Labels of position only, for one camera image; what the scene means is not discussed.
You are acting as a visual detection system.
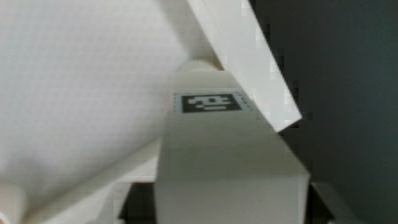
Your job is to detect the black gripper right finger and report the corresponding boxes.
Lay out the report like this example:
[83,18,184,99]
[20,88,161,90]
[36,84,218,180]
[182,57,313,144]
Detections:
[306,182,342,224]

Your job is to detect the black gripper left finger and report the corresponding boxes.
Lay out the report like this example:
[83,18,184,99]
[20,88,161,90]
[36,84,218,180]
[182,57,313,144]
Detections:
[122,182,157,224]

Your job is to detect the white desk leg with tag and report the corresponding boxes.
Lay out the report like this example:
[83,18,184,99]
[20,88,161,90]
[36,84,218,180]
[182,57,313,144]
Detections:
[155,60,310,224]

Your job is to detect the white desk top tray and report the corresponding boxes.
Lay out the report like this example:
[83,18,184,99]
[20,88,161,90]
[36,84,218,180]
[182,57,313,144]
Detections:
[0,0,303,224]

